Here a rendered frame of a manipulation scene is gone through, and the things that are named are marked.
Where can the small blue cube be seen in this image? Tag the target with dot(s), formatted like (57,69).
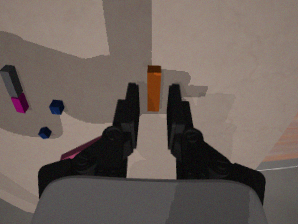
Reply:
(57,107)
(45,132)

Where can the magenta rod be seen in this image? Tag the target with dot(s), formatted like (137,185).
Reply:
(20,103)

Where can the orange rod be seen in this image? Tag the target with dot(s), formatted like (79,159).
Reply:
(153,87)

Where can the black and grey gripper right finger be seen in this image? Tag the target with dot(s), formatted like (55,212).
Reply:
(199,159)

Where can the grey rod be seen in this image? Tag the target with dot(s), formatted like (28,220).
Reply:
(11,80)

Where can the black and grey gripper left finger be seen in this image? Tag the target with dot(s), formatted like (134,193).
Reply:
(103,157)

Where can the pink rod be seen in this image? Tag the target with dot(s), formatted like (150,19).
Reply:
(71,154)

